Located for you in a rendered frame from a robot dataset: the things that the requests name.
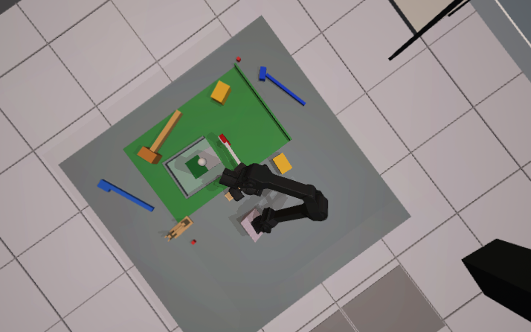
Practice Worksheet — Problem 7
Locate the orange wooden mallet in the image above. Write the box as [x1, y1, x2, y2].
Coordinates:
[138, 110, 183, 164]

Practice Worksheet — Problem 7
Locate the green flat mat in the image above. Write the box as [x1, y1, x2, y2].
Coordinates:
[123, 66, 289, 223]

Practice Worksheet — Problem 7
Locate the orange-yellow cube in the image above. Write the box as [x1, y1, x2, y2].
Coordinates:
[211, 80, 232, 106]
[272, 153, 292, 174]

